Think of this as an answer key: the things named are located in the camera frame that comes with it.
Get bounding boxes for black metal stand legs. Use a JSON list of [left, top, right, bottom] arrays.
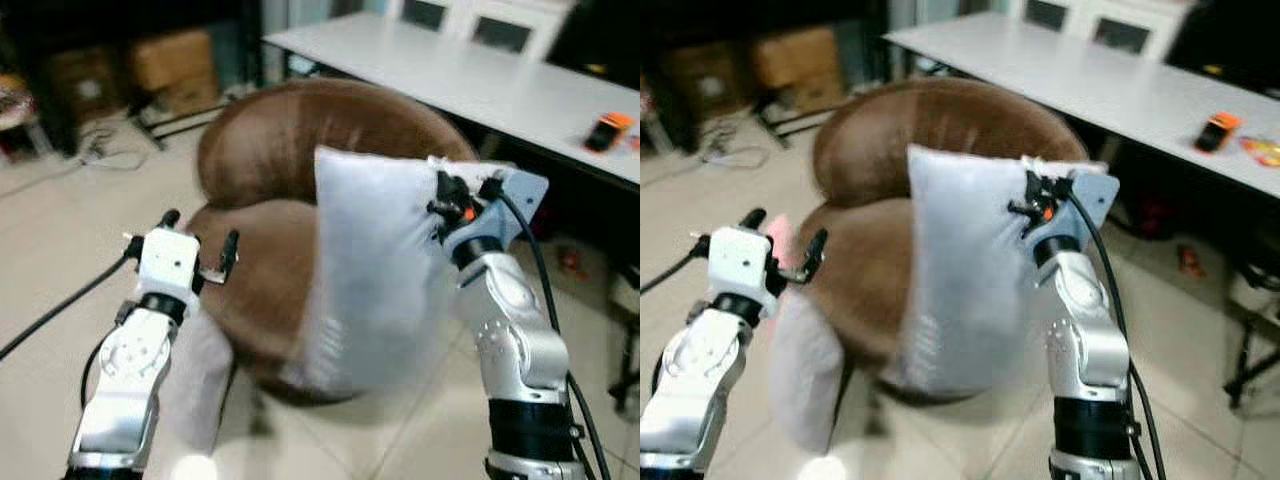
[[1223, 255, 1280, 409], [607, 265, 641, 413]]

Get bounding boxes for colourful snack packet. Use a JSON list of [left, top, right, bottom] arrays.
[[1240, 134, 1280, 169]]

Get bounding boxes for black monitor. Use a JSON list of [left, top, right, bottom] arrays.
[[1165, 0, 1280, 73], [548, 0, 641, 73]]

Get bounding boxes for orange black handheld device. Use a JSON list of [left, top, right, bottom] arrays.
[[584, 111, 637, 154], [1194, 111, 1244, 155]]

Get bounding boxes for black storage shelf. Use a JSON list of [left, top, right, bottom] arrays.
[[0, 0, 263, 159]]

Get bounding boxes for brown round sofa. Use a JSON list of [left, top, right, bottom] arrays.
[[185, 77, 483, 404], [795, 77, 1093, 404]]

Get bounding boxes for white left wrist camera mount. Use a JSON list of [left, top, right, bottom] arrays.
[[135, 227, 202, 298], [707, 225, 778, 301]]

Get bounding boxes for white long table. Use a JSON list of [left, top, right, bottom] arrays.
[[884, 10, 1280, 201], [262, 10, 641, 188]]

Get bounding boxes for white pillow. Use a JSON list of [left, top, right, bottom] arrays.
[[880, 143, 1109, 398], [283, 145, 513, 398]]

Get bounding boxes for pale grey pillow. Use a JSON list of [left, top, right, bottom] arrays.
[[768, 288, 853, 458], [157, 308, 238, 458]]

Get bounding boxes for dark cardboard box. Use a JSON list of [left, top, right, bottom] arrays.
[[45, 45, 133, 123], [662, 40, 749, 118]]

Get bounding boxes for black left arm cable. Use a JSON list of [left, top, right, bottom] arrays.
[[640, 234, 713, 297], [0, 236, 147, 363]]

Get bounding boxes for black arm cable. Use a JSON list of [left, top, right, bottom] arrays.
[[640, 234, 713, 297], [480, 178, 614, 480], [1058, 178, 1169, 480], [0, 236, 147, 363]]

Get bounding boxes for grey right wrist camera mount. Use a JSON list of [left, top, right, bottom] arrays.
[[1033, 165, 1122, 253], [440, 165, 551, 253]]

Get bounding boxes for white chair with dark panel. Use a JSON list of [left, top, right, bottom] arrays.
[[1083, 0, 1198, 63], [1008, 0, 1083, 33], [462, 0, 579, 63], [385, 0, 463, 33]]

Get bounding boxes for tangled floor cables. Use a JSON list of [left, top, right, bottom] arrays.
[[698, 126, 769, 169], [78, 128, 153, 173]]

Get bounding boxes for large cardboard box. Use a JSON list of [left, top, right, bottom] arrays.
[[128, 28, 223, 114], [750, 26, 848, 113]]

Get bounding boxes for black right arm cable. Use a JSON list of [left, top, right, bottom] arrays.
[[480, 178, 614, 480], [1058, 178, 1169, 480]]

